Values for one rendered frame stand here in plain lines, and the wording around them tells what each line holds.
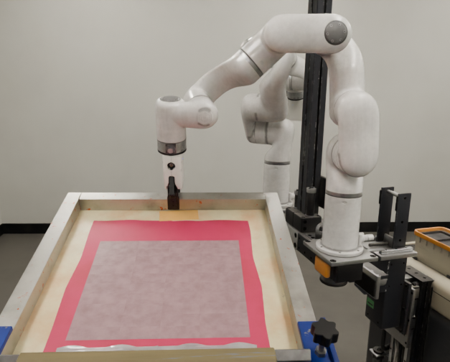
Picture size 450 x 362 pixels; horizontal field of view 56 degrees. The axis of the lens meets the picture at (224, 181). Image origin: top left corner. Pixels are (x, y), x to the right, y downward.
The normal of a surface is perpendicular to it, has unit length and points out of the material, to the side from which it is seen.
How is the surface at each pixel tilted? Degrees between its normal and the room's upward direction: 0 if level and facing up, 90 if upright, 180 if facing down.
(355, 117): 88
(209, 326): 15
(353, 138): 90
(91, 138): 90
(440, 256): 92
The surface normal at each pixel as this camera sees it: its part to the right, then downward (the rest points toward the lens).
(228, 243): 0.03, -0.88
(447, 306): -0.96, 0.05
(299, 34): 0.00, 0.28
